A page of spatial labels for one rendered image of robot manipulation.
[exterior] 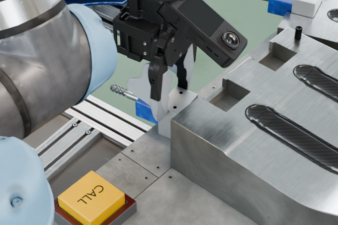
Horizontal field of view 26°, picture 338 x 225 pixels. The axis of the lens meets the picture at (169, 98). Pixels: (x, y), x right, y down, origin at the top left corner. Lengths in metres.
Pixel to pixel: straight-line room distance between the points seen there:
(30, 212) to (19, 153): 0.04
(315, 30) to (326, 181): 0.33
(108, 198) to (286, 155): 0.22
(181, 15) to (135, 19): 0.07
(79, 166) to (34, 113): 1.24
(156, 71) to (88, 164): 0.91
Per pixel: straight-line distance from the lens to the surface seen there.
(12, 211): 0.45
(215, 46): 0.89
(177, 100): 1.01
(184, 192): 0.96
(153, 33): 0.91
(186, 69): 1.00
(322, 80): 1.02
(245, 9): 2.66
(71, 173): 1.79
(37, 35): 0.57
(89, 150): 1.84
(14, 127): 0.57
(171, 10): 0.89
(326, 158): 0.92
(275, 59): 1.07
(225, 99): 1.00
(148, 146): 1.02
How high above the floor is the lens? 1.54
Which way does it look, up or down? 42 degrees down
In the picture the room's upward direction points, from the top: straight up
